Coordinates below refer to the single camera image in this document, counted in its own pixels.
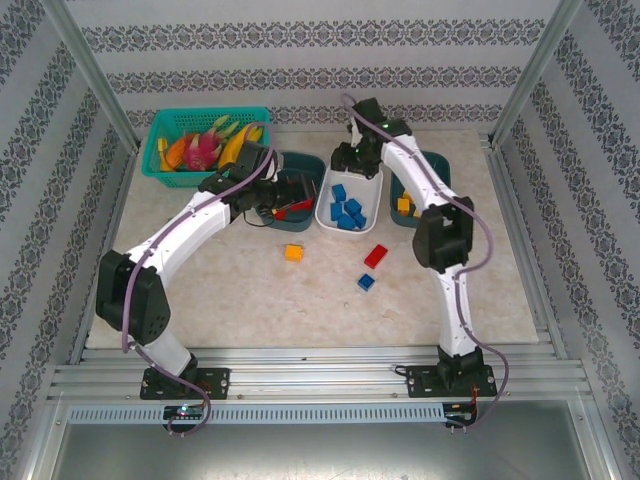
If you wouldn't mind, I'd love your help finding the aluminium right side rail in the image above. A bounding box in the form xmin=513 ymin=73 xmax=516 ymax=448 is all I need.
xmin=479 ymin=130 xmax=571 ymax=361

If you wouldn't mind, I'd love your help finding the dark teal plastic container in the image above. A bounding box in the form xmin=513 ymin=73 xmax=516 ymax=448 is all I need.
xmin=388 ymin=151 xmax=453 ymax=230
xmin=254 ymin=151 xmax=327 ymax=233

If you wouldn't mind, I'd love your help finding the aluminium left corner post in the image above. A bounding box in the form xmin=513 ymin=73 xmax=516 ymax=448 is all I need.
xmin=38 ymin=0 xmax=141 ymax=151

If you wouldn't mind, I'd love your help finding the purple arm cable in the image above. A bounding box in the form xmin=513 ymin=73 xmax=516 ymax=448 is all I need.
xmin=341 ymin=93 xmax=511 ymax=430
xmin=121 ymin=121 xmax=277 ymax=439

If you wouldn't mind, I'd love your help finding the yellow toy banana bunch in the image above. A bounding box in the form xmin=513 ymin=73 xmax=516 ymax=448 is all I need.
xmin=218 ymin=122 xmax=265 ymax=169

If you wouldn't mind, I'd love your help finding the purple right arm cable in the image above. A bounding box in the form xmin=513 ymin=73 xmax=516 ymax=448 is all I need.
xmin=341 ymin=93 xmax=511 ymax=430

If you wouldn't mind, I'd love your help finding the aluminium front rail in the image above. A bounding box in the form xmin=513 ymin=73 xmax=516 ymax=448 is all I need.
xmin=47 ymin=346 xmax=589 ymax=404

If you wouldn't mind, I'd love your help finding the pink toy dragon fruit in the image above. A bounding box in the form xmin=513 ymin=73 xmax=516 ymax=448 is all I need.
xmin=180 ymin=114 xmax=240 ymax=172

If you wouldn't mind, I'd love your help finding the aluminium left side rail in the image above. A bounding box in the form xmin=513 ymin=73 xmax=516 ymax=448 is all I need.
xmin=68 ymin=144 xmax=141 ymax=365

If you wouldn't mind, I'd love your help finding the left circuit board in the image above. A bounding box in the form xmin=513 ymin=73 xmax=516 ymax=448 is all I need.
xmin=163 ymin=404 xmax=207 ymax=420

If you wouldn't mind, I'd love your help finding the aluminium rail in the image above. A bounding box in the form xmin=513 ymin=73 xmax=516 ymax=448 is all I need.
xmin=47 ymin=346 xmax=589 ymax=404
xmin=68 ymin=144 xmax=141 ymax=365
xmin=479 ymin=130 xmax=571 ymax=361

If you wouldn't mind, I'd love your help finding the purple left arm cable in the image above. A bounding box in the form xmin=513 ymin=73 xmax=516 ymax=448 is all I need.
xmin=121 ymin=121 xmax=277 ymax=439

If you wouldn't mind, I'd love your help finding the thin black left gripper cable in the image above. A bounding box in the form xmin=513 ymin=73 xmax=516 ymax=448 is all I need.
xmin=243 ymin=209 xmax=277 ymax=228

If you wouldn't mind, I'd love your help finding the orange toy vegetable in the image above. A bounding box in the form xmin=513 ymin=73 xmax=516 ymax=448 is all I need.
xmin=166 ymin=138 xmax=187 ymax=170

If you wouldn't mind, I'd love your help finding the aluminium corner post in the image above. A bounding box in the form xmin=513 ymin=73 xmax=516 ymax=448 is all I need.
xmin=38 ymin=0 xmax=141 ymax=151
xmin=489 ymin=0 xmax=584 ymax=146

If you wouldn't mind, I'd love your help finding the aluminium right corner post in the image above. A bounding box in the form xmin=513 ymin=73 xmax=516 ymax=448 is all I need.
xmin=489 ymin=0 xmax=584 ymax=146

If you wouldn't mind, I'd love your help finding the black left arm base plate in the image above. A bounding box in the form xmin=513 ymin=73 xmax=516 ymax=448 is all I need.
xmin=139 ymin=367 xmax=231 ymax=401

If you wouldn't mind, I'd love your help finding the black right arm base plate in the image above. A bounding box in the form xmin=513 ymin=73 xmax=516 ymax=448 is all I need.
xmin=403 ymin=364 xmax=497 ymax=400

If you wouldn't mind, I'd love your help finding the teal plastic mesh basket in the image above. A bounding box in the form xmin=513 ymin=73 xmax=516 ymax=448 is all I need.
xmin=141 ymin=105 xmax=274 ymax=190

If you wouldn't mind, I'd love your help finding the perforated metal cable duct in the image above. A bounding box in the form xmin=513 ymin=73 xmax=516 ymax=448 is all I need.
xmin=66 ymin=403 xmax=447 ymax=425

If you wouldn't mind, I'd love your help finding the white plastic container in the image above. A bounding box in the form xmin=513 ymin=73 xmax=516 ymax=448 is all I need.
xmin=315 ymin=167 xmax=384 ymax=241

